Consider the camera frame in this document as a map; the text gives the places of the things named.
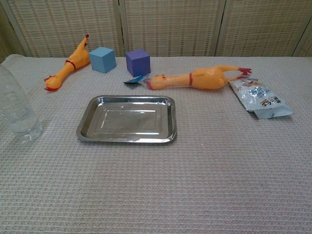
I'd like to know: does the transparent plastic water bottle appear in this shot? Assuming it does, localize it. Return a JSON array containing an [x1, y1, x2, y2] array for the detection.
[[0, 64, 44, 143]]

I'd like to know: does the rectangular stainless steel tray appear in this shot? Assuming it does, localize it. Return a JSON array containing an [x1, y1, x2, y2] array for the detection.
[[76, 95, 177, 144]]

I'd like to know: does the blue paper packaging tag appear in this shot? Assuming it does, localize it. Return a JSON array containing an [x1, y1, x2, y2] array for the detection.
[[123, 75, 144, 85]]

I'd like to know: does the purple foam cube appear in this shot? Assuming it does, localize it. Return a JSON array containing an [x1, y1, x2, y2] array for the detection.
[[125, 49, 151, 77]]

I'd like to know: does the plastic-wrapped yellow rubber chicken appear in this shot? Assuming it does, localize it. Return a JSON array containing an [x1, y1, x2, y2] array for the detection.
[[145, 64, 253, 91]]

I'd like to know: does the beige waffle-weave tablecloth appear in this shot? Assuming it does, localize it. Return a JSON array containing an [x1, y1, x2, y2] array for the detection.
[[0, 54, 312, 234]]

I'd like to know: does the light blue foam cube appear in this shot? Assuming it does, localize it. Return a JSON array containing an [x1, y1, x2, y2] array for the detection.
[[89, 47, 117, 74]]

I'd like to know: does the woven beige folding screen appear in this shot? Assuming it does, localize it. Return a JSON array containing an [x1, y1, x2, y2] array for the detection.
[[0, 0, 312, 58]]

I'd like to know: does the bare yellow rubber chicken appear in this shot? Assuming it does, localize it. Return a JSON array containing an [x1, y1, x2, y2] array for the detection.
[[44, 34, 91, 92]]

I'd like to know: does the white blue snack bag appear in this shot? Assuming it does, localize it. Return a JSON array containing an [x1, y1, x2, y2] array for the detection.
[[228, 78, 293, 119]]

